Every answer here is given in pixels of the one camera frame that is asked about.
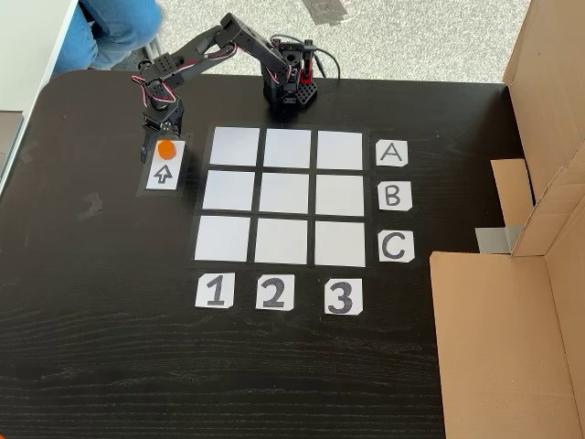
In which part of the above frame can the white grid with black tape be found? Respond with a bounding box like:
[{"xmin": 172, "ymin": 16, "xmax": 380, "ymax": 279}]
[{"xmin": 189, "ymin": 123, "xmax": 378, "ymax": 272}]

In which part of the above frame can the paper sheet with arrow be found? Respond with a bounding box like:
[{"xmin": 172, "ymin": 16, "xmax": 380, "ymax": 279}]
[{"xmin": 136, "ymin": 132, "xmax": 196, "ymax": 198}]

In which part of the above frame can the person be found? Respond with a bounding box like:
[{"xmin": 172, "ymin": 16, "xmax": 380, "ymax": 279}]
[{"xmin": 50, "ymin": 0, "xmax": 164, "ymax": 77}]

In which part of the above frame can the red and black clamp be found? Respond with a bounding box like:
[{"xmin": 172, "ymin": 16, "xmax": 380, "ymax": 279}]
[{"xmin": 297, "ymin": 39, "xmax": 318, "ymax": 93}]

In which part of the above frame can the white side table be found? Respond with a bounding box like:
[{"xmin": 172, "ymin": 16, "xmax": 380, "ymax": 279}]
[{"xmin": 0, "ymin": 0, "xmax": 82, "ymax": 196}]

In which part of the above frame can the paper label number 1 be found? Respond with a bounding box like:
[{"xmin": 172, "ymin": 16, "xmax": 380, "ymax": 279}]
[{"xmin": 195, "ymin": 273, "xmax": 236, "ymax": 310}]

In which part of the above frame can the grey floor plate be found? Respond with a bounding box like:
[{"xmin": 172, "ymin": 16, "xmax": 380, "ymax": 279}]
[{"xmin": 303, "ymin": 0, "xmax": 352, "ymax": 25}]

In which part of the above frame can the paper label number 2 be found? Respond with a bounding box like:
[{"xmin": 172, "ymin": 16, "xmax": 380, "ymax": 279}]
[{"xmin": 255, "ymin": 273, "xmax": 296, "ymax": 313}]

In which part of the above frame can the paper label letter A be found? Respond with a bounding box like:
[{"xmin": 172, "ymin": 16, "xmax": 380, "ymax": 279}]
[{"xmin": 375, "ymin": 140, "xmax": 410, "ymax": 168}]

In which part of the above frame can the paper label letter B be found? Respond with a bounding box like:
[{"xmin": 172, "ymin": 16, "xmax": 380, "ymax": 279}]
[{"xmin": 378, "ymin": 180, "xmax": 414, "ymax": 213}]

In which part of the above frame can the paper label number 3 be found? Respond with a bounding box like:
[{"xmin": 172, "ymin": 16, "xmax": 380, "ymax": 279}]
[{"xmin": 324, "ymin": 278, "xmax": 365, "ymax": 316}]

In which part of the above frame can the paper label letter C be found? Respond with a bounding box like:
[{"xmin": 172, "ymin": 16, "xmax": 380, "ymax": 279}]
[{"xmin": 378, "ymin": 230, "xmax": 416, "ymax": 263}]

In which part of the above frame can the brown cardboard screen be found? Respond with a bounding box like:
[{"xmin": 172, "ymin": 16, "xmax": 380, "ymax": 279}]
[{"xmin": 429, "ymin": 0, "xmax": 585, "ymax": 439}]

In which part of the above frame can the black power cable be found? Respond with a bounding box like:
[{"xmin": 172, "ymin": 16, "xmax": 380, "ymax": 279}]
[{"xmin": 313, "ymin": 47, "xmax": 343, "ymax": 81}]

